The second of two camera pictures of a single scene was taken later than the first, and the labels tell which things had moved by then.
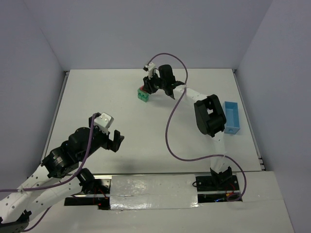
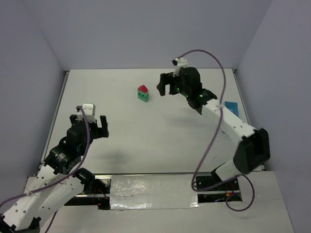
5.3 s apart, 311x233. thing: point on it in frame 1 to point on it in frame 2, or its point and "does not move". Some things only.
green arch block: [142, 94] does not move
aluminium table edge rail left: [54, 115] does not move
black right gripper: [157, 85] to [171, 81]
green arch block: [143, 96] does not move
